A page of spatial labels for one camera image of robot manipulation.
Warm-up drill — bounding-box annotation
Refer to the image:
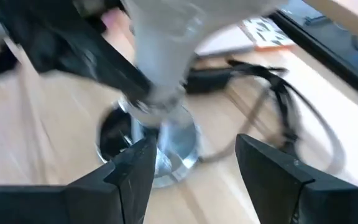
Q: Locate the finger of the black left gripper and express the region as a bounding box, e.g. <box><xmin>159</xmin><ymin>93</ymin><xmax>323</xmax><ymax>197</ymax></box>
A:
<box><xmin>82</xmin><ymin>34</ymin><xmax>154</xmax><ymax>104</ymax></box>

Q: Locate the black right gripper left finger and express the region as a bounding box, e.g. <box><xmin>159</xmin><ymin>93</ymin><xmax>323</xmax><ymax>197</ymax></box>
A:
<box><xmin>0</xmin><ymin>136</ymin><xmax>158</xmax><ymax>224</ymax></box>

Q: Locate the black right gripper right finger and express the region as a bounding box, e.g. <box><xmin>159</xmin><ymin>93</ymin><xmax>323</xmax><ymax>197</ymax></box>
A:
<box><xmin>235</xmin><ymin>134</ymin><xmax>358</xmax><ymax>224</ymax></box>

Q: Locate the brown cardboard sheet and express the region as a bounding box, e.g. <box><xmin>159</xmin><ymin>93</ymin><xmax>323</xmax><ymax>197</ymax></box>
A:
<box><xmin>194</xmin><ymin>24</ymin><xmax>254</xmax><ymax>57</ymax></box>

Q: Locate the white printed card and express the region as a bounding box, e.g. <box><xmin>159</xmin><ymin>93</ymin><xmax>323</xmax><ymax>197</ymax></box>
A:
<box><xmin>241</xmin><ymin>17</ymin><xmax>295</xmax><ymax>49</ymax></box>

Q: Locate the black lamp power cord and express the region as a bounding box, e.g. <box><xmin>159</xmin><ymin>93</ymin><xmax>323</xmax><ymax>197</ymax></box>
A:
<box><xmin>185</xmin><ymin>58</ymin><xmax>347</xmax><ymax>175</ymax></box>

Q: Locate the black metal table frame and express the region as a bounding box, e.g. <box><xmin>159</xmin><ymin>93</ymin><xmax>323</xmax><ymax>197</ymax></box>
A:
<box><xmin>268</xmin><ymin>9</ymin><xmax>358</xmax><ymax>103</ymax></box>

